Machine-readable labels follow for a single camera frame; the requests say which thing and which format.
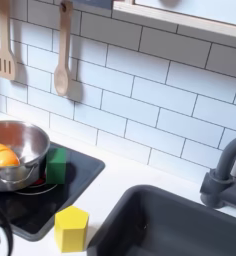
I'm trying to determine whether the orange toy vegetable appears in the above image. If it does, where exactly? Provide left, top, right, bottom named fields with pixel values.
left=0, top=142, right=22, bottom=168

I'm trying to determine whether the steel pot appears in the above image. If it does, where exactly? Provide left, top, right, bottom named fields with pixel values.
left=0, top=119, right=52, bottom=193

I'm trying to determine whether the green block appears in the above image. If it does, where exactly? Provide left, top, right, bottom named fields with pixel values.
left=44, top=147, right=68, bottom=185

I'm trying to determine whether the black toy stove top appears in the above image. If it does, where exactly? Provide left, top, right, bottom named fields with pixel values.
left=0, top=141, right=107, bottom=243

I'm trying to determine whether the slotted wooden spatula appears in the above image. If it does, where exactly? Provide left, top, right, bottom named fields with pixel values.
left=0, top=0, right=18, bottom=82

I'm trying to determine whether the wooden spoon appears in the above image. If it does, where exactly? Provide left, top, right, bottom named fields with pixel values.
left=53, top=0, right=74, bottom=98

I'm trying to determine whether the dark grey sink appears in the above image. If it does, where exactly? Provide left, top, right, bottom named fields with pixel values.
left=86, top=184, right=236, bottom=256

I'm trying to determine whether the grey range hood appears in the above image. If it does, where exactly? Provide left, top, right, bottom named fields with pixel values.
left=71, top=0, right=114, bottom=10

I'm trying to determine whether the dark grey tap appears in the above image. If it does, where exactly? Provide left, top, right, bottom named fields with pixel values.
left=199, top=133, right=236, bottom=211

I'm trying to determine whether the white toy microwave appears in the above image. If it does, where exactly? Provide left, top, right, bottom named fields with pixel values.
left=133, top=0, right=236, bottom=28

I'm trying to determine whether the thin black cable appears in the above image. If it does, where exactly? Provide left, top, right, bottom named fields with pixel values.
left=0, top=195, right=15, bottom=256

